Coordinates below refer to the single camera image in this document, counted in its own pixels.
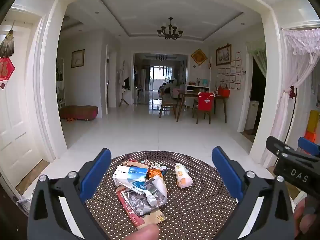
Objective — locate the hanging tassel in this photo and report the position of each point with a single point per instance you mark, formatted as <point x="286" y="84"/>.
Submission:
<point x="7" y="47"/>

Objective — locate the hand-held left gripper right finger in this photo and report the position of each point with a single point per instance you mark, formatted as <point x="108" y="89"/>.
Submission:
<point x="226" y="170"/>

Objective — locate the coat rack with clothes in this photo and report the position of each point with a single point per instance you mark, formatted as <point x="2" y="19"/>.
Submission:
<point x="124" y="77"/>

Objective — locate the gold diamond wall decoration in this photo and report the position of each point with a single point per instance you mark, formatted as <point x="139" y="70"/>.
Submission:
<point x="199" y="57"/>

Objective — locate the white shelf cabinet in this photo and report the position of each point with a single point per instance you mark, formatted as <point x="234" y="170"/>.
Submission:
<point x="195" y="88"/>

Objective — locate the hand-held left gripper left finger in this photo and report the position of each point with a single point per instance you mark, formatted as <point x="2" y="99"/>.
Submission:
<point x="96" y="172"/>

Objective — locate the pink lace curtain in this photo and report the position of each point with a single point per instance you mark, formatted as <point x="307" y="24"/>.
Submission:
<point x="295" y="67"/>

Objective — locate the white door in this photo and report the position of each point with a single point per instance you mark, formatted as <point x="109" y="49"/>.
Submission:
<point x="15" y="135"/>

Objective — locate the black chandelier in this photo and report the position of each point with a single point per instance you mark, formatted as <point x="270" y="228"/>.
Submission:
<point x="170" y="31"/>

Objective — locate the paper scraps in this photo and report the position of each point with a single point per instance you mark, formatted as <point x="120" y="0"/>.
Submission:
<point x="156" y="165"/>

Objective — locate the small dark chandelier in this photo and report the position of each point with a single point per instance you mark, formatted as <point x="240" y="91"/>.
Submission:
<point x="161" y="57"/>

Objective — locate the blue and white packet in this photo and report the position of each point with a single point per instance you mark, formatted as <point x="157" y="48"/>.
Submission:
<point x="140" y="186"/>

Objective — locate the black and white printed paper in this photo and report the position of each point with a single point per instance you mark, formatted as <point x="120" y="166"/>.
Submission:
<point x="138" y="205"/>

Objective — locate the large framed picture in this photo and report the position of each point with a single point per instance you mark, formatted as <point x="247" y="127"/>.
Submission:
<point x="223" y="55"/>

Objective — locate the person's right hand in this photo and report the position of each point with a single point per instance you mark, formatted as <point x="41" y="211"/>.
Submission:
<point x="300" y="217"/>

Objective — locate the brown cardboard box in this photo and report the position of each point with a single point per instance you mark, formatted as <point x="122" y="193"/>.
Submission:
<point x="136" y="164"/>

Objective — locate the brown polka-dot tablecloth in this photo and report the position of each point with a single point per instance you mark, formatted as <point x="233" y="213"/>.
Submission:
<point x="195" y="205"/>

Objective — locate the red diamond door decoration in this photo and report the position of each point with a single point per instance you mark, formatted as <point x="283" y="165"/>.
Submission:
<point x="5" y="71"/>

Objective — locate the small white bottle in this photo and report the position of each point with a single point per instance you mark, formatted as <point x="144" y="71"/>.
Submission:
<point x="151" y="198"/>

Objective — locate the clear plastic wrapper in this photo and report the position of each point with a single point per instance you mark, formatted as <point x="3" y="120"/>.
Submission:
<point x="160" y="187"/>

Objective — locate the orange foil wrapper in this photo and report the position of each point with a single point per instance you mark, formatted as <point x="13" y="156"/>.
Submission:
<point x="154" y="173"/>

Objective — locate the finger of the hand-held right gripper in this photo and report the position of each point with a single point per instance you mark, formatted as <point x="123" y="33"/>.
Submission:
<point x="277" y="146"/>
<point x="308" y="146"/>

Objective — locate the white appliance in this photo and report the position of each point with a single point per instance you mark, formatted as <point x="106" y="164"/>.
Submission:
<point x="252" y="115"/>

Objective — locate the wooden chair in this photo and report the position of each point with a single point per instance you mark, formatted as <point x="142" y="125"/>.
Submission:
<point x="168" y="102"/>
<point x="202" y="113"/>

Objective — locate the orange slippers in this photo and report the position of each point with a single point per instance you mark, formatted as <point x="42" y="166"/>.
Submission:
<point x="70" y="120"/>

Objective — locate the red curtain tieback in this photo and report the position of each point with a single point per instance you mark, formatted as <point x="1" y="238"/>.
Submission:
<point x="292" y="92"/>

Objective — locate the yellow box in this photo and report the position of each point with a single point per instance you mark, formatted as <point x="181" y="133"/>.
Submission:
<point x="313" y="121"/>

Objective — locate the green curtain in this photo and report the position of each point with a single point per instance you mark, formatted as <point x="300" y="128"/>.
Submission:
<point x="260" y="55"/>

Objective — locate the brown cardboard piece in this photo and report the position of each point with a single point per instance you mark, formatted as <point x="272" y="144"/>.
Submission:
<point x="155" y="217"/>

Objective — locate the red basket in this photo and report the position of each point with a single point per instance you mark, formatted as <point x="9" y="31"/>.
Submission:
<point x="224" y="92"/>

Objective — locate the wooden dining table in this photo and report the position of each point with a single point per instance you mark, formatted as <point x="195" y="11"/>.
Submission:
<point x="187" y="94"/>

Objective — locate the small framed picture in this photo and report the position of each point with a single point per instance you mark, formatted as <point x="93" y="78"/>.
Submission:
<point x="77" y="58"/>

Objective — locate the white and blue medicine box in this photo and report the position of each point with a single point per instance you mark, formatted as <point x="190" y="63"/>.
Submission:
<point x="132" y="173"/>

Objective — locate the sofa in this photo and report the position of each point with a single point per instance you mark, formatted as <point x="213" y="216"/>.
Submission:
<point x="172" y="87"/>

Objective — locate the person's left hand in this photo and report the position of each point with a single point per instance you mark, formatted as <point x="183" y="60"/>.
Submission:
<point x="146" y="233"/>

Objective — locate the wall of paper certificates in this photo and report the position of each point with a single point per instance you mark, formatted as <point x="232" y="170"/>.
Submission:
<point x="231" y="75"/>

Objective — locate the white and orange snack packet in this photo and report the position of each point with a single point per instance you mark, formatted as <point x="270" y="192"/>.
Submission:
<point x="182" y="175"/>

